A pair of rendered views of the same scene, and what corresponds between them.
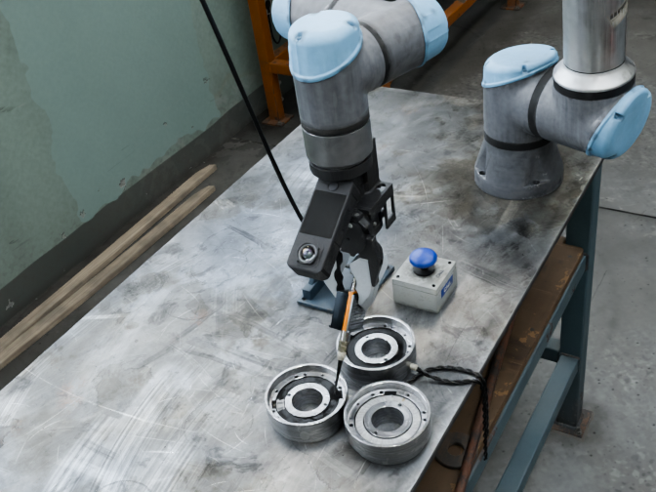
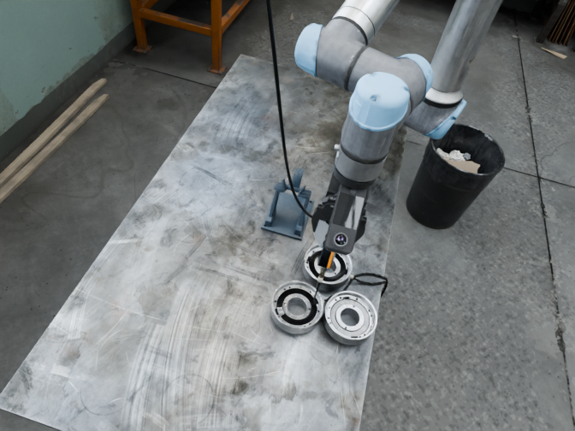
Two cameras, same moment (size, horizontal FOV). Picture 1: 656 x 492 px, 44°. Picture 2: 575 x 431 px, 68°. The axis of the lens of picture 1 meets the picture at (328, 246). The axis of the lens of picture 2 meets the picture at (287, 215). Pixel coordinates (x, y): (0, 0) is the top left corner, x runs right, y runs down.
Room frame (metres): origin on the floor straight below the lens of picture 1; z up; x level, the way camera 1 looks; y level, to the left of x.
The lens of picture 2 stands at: (0.38, 0.30, 1.60)
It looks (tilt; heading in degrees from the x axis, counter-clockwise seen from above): 50 degrees down; 332
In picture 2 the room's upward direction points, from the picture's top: 11 degrees clockwise
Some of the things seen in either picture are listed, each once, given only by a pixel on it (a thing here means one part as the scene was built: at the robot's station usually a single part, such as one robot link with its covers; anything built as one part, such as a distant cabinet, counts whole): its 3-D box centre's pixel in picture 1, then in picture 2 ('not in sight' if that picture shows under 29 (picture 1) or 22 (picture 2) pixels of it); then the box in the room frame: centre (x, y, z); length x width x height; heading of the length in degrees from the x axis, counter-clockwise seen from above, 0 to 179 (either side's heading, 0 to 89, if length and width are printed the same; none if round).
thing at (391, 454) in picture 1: (388, 424); (348, 318); (0.67, -0.04, 0.82); 0.10 x 0.10 x 0.04
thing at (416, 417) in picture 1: (388, 424); (348, 319); (0.67, -0.04, 0.82); 0.08 x 0.08 x 0.02
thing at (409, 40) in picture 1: (385, 36); (391, 84); (0.87, -0.10, 1.23); 0.11 x 0.11 x 0.08; 37
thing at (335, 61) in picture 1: (331, 70); (374, 117); (0.80, -0.03, 1.23); 0.09 x 0.08 x 0.11; 127
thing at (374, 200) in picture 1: (348, 195); (348, 189); (0.80, -0.03, 1.07); 0.09 x 0.08 x 0.12; 145
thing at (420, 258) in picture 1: (424, 266); not in sight; (0.93, -0.13, 0.85); 0.04 x 0.04 x 0.05
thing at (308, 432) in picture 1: (307, 404); (296, 308); (0.73, 0.06, 0.82); 0.10 x 0.10 x 0.04
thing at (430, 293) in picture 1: (427, 278); not in sight; (0.93, -0.14, 0.82); 0.08 x 0.07 x 0.05; 144
